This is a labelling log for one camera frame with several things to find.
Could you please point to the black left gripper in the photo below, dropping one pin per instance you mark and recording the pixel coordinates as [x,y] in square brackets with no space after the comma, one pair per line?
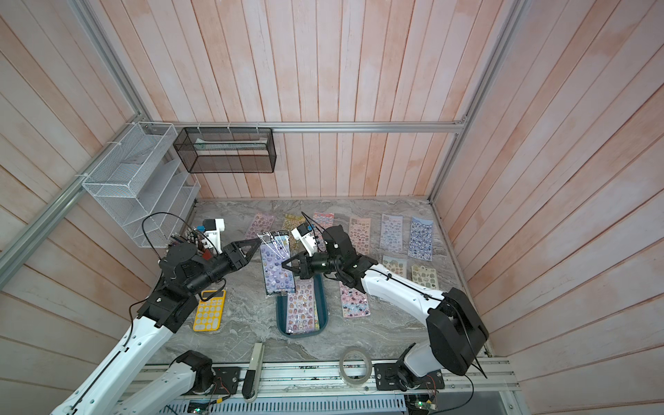
[235,254]

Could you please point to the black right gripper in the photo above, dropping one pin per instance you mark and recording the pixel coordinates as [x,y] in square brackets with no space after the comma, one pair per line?
[306,269]

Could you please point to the purple sticker sheet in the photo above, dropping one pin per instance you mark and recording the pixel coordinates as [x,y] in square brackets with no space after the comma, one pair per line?
[274,250]

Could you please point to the teal storage box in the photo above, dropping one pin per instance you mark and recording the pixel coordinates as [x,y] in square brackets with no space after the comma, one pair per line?
[322,311]

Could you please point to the colourful small sticker sheet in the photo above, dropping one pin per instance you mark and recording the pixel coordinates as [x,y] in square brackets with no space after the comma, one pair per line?
[292,221]

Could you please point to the red blue cat sticker sheet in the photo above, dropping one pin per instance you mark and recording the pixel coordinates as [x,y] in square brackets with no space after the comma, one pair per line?
[323,220]

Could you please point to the pink yellow cat sticker sheet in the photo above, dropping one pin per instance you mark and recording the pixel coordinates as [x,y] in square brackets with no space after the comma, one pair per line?
[354,303]

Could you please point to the pastel sticker sheet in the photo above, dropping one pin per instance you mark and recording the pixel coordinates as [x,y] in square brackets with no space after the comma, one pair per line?
[359,233]

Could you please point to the light blue sticker sheet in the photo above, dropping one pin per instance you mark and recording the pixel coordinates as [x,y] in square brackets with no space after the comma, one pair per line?
[391,233]

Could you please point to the green sticker sheet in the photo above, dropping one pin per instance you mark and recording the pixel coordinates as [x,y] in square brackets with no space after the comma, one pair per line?
[425,276]
[395,265]

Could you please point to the dark blue sticker sheet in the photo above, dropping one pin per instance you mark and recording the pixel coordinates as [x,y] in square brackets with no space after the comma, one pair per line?
[421,239]

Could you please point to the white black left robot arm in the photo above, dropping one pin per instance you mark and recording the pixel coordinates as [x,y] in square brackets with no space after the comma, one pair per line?
[102,391]

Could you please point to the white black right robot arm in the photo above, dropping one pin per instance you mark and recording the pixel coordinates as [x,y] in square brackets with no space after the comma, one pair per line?
[456,333]

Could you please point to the yellow calculator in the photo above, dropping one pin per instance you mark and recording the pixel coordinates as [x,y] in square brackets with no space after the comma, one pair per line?
[209,312]

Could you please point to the clear tape roll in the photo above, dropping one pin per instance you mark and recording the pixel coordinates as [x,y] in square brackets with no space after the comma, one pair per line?
[355,367]

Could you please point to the grey stapler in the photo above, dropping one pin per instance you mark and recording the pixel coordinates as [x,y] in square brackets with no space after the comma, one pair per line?
[251,380]

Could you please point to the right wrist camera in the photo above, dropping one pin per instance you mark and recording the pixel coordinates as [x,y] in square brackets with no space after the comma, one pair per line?
[305,234]

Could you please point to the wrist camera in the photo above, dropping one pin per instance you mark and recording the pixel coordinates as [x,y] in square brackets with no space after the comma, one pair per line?
[211,230]
[305,234]

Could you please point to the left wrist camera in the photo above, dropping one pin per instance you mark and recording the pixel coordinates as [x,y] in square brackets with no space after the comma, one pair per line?
[211,230]

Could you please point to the black mesh wall basket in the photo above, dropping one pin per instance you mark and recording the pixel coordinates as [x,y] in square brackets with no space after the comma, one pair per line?
[222,150]

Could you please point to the white mesh wall shelf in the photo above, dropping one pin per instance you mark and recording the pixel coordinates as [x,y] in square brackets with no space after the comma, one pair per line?
[144,192]

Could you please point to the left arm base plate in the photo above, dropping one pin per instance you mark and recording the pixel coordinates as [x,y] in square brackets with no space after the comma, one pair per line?
[226,380]

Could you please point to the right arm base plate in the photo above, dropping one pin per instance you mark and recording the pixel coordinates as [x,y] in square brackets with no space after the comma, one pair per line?
[396,377]

